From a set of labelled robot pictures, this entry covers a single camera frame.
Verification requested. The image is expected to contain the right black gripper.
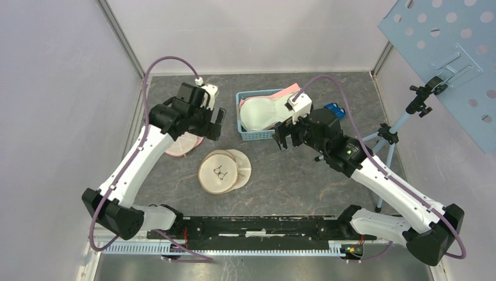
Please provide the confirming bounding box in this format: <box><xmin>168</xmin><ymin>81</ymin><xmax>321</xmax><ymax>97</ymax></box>
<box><xmin>273</xmin><ymin>110</ymin><xmax>328</xmax><ymax>155</ymax></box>

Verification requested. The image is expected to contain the pale green bra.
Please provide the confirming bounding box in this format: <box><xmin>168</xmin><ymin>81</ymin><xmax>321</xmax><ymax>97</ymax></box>
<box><xmin>240</xmin><ymin>98</ymin><xmax>293</xmax><ymax>131</ymax></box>

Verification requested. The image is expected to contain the white mesh laundry bag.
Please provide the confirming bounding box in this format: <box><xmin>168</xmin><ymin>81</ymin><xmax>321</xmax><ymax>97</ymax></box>
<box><xmin>165</xmin><ymin>132</ymin><xmax>204</xmax><ymax>157</ymax></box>

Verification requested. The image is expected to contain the pink bra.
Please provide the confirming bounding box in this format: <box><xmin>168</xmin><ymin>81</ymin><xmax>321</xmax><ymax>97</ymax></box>
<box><xmin>236</xmin><ymin>83</ymin><xmax>301</xmax><ymax>109</ymax></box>

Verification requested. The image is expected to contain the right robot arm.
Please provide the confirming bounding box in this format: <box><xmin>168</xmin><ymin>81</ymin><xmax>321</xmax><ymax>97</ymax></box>
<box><xmin>273</xmin><ymin>109</ymin><xmax>466</xmax><ymax>266</ymax></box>

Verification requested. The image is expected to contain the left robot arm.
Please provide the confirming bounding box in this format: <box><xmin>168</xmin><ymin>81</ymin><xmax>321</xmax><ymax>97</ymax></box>
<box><xmin>82</xmin><ymin>83</ymin><xmax>226</xmax><ymax>240</ymax></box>

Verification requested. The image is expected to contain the light blue plastic basket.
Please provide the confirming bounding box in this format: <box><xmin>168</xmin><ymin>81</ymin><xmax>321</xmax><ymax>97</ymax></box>
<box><xmin>236</xmin><ymin>91</ymin><xmax>301</xmax><ymax>141</ymax></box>

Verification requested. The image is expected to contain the blue toy car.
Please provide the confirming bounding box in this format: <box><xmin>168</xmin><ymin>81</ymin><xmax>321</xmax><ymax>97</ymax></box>
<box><xmin>324</xmin><ymin>102</ymin><xmax>346</xmax><ymax>119</ymax></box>

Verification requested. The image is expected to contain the blue tripod stand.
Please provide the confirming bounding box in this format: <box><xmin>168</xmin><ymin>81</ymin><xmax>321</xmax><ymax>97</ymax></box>
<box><xmin>314</xmin><ymin>76</ymin><xmax>449</xmax><ymax>213</ymax></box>

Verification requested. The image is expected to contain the blue perforated panel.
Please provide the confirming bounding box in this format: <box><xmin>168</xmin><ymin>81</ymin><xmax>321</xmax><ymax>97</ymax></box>
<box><xmin>378</xmin><ymin>0</ymin><xmax>495</xmax><ymax>154</ymax></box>

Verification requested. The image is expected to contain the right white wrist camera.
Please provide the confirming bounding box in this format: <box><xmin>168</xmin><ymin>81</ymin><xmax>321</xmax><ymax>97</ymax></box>
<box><xmin>285</xmin><ymin>92</ymin><xmax>312</xmax><ymax>124</ymax></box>

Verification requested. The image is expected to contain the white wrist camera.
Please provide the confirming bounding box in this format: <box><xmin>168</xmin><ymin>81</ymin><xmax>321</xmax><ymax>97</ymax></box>
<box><xmin>285</xmin><ymin>92</ymin><xmax>312</xmax><ymax>124</ymax></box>
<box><xmin>194</xmin><ymin>77</ymin><xmax>219</xmax><ymax>111</ymax></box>

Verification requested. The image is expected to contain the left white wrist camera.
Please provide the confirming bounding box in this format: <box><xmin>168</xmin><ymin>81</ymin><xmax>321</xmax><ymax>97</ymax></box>
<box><xmin>194</xmin><ymin>77</ymin><xmax>219</xmax><ymax>111</ymax></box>

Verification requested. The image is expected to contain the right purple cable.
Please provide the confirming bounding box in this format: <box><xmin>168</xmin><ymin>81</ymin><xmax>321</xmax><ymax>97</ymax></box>
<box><xmin>292</xmin><ymin>74</ymin><xmax>467</xmax><ymax>263</ymax></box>

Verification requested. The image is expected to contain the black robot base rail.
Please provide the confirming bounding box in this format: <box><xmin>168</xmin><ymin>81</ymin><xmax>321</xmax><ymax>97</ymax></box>
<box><xmin>165</xmin><ymin>215</ymin><xmax>377</xmax><ymax>251</ymax></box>

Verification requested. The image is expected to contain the white cable tray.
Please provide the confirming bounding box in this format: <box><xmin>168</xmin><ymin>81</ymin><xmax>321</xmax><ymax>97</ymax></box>
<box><xmin>103</xmin><ymin>242</ymin><xmax>363</xmax><ymax>258</ymax></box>

